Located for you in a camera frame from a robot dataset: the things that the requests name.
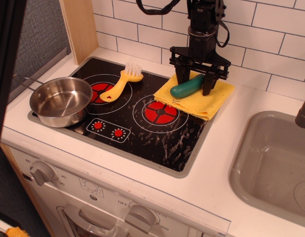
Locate grey oven knob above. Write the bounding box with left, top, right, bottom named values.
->
left=125, top=205, right=156, bottom=234

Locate right red stove knob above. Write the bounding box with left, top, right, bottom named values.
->
left=114, top=129, right=124, bottom=137

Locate wooden side panel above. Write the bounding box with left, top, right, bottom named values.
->
left=59, top=0, right=98, bottom=65

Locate stainless steel pot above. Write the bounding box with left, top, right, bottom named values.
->
left=13, top=74, right=93, bottom=128

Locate left red stove knob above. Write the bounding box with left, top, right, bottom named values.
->
left=93, top=121, right=103, bottom=130

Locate oven door handle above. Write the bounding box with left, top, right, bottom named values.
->
left=63, top=204, right=129, bottom=237

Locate green toy cucumber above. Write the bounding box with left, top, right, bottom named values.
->
left=170, top=74, right=205, bottom=98

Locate yellow cloth napkin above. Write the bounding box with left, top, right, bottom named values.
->
left=154, top=75, right=235, bottom=120

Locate grey toy sink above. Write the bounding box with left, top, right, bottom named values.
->
left=230, top=111, right=305, bottom=227

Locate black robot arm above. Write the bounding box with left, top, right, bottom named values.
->
left=170, top=0, right=231, bottom=96

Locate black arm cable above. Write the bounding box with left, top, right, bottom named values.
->
left=135, top=0, right=230, bottom=48

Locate grey timer knob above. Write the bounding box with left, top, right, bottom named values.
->
left=30, top=161, right=55, bottom=186

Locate yellow dish brush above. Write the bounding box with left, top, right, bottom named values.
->
left=100, top=63, right=143, bottom=103

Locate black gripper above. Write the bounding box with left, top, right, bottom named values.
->
left=170, top=33, right=231, bottom=96

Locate black toy stovetop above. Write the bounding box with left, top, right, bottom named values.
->
left=27, top=56, right=215, bottom=179

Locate orange object at corner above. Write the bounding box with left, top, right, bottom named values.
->
left=5, top=227, right=29, bottom=237

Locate red stove knob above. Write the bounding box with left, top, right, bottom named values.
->
left=93, top=121, right=103, bottom=130
left=114, top=129, right=124, bottom=137

